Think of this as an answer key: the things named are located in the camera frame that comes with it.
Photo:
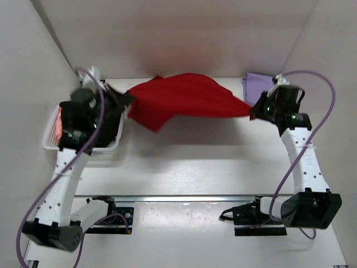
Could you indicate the white plastic laundry basket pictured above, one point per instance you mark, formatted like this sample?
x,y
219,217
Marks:
x,y
100,157

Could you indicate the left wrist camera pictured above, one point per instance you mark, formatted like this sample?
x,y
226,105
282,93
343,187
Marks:
x,y
90,78

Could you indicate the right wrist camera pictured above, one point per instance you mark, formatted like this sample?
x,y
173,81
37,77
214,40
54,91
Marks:
x,y
278,81

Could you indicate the red t shirt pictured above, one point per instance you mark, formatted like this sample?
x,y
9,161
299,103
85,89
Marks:
x,y
160,99

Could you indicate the folded lavender t shirt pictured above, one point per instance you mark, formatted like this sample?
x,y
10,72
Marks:
x,y
254,85

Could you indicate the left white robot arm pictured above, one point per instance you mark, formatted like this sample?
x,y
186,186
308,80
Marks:
x,y
55,225

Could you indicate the black t shirt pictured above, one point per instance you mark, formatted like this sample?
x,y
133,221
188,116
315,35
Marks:
x,y
79,123

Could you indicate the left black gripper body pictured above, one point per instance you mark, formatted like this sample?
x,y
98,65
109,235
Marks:
x,y
106,102

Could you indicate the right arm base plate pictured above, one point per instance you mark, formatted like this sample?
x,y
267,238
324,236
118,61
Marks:
x,y
249,221

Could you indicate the pink t shirt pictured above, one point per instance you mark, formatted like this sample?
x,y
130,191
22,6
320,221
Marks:
x,y
58,132

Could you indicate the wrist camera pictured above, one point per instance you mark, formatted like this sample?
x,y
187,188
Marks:
x,y
90,78
278,81

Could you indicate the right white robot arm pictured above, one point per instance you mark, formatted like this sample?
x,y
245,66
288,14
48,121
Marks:
x,y
312,205

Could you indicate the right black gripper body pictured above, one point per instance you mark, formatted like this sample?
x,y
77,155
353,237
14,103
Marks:
x,y
272,107

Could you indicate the aluminium rail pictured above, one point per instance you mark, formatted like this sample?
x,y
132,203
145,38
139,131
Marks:
x,y
183,198

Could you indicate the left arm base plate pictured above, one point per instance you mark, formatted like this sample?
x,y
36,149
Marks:
x,y
116,225

